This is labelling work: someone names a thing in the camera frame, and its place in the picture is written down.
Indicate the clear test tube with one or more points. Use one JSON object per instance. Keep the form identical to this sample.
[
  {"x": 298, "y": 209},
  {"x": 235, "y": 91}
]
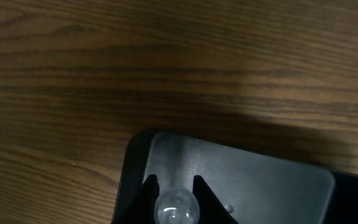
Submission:
[{"x": 176, "y": 207}]

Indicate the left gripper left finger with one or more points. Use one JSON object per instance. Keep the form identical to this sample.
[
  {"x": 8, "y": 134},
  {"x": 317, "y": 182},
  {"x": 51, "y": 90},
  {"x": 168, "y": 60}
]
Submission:
[{"x": 146, "y": 205}]

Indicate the black tray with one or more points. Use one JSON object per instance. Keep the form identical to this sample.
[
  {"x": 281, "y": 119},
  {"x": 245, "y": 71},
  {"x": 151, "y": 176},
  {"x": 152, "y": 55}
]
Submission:
[{"x": 259, "y": 186}]

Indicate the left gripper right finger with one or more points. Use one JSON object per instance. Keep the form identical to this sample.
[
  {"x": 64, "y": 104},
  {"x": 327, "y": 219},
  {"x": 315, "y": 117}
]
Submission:
[{"x": 210, "y": 208}]

